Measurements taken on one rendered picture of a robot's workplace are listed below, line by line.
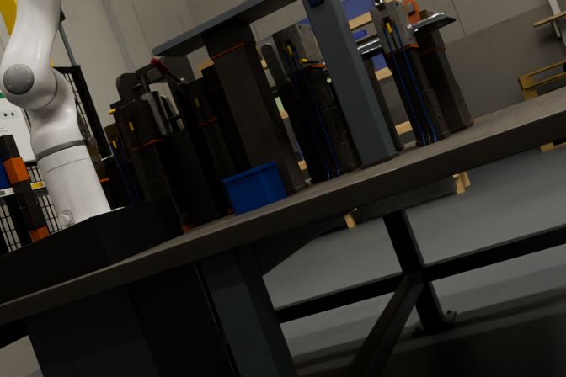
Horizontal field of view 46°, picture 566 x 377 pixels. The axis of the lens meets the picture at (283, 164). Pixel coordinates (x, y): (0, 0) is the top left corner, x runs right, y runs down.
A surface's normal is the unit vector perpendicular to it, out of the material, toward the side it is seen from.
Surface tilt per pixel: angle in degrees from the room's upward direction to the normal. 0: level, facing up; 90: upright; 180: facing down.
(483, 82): 90
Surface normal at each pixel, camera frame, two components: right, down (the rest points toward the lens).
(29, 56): 0.19, -0.47
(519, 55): -0.33, 0.11
